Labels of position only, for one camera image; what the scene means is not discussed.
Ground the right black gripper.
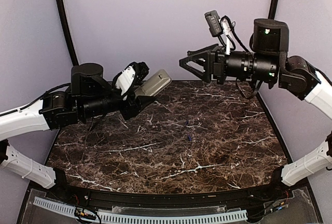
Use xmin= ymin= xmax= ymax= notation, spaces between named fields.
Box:
xmin=178 ymin=43 xmax=278 ymax=84

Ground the grey remote control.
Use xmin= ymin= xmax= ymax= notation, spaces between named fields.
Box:
xmin=135 ymin=69 xmax=172 ymax=96

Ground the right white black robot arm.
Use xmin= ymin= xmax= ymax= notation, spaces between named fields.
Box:
xmin=179 ymin=18 xmax=331 ymax=118

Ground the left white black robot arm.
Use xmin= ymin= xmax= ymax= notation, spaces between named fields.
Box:
xmin=1 ymin=62 xmax=171 ymax=201

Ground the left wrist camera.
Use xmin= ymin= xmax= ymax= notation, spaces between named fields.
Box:
xmin=112 ymin=62 xmax=149 ymax=101

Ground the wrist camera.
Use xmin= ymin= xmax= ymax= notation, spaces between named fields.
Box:
xmin=112 ymin=62 xmax=149 ymax=101
xmin=204 ymin=10 xmax=236 ymax=55

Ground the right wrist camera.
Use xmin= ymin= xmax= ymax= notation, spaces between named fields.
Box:
xmin=204 ymin=10 xmax=236 ymax=55

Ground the black front rail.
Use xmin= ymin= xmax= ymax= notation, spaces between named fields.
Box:
xmin=47 ymin=184 xmax=291 ymax=209

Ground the left black frame post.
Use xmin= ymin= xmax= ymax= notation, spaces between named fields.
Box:
xmin=56 ymin=0 xmax=79 ymax=66

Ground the white slotted cable duct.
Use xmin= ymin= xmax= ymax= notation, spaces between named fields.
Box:
xmin=33 ymin=197 xmax=248 ymax=223

